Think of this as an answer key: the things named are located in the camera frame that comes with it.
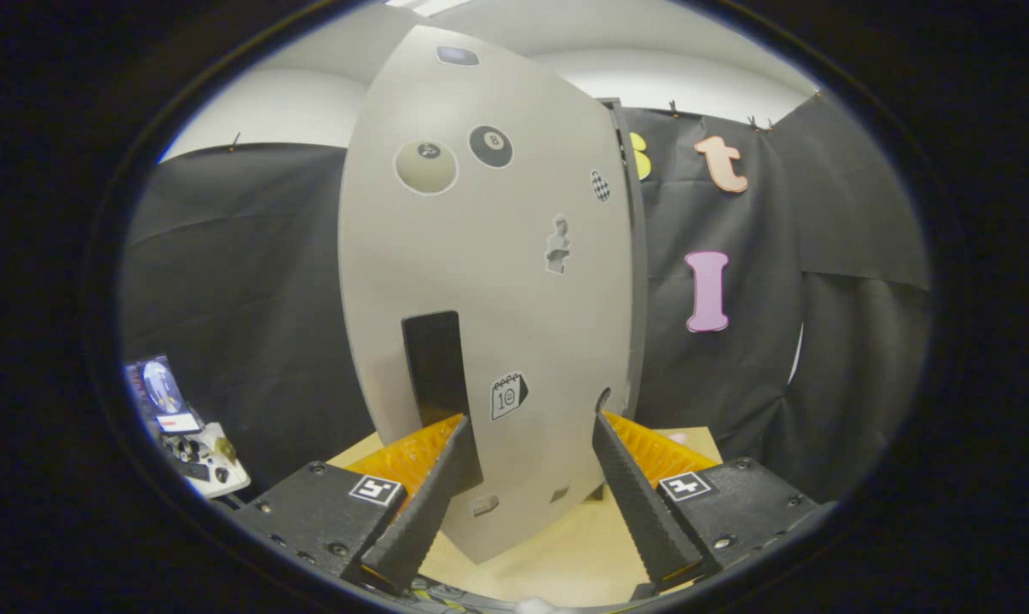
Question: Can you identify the black cabinet door handle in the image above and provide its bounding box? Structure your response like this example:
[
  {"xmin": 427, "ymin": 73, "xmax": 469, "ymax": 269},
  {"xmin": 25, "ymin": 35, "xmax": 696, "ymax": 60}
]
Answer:
[{"xmin": 402, "ymin": 310, "xmax": 484, "ymax": 495}]

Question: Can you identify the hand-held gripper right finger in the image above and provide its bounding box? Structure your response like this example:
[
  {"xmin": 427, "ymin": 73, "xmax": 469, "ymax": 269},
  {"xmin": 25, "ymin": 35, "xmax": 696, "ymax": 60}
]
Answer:
[{"xmin": 591, "ymin": 410, "xmax": 839, "ymax": 594}]

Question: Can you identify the light grey shoe cabinet door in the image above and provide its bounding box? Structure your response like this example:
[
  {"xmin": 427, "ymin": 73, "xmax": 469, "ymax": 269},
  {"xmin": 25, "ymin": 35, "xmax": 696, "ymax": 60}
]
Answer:
[{"xmin": 338, "ymin": 24, "xmax": 636, "ymax": 565}]

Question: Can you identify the dark grey shoe cabinet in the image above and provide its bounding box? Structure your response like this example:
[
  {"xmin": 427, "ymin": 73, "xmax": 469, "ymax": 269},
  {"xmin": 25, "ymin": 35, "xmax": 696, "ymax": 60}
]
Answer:
[{"xmin": 599, "ymin": 96, "xmax": 649, "ymax": 419}]

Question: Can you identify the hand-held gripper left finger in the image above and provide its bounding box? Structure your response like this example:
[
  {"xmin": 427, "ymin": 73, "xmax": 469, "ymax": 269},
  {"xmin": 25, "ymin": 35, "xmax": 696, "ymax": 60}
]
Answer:
[{"xmin": 228, "ymin": 414, "xmax": 472, "ymax": 595}]

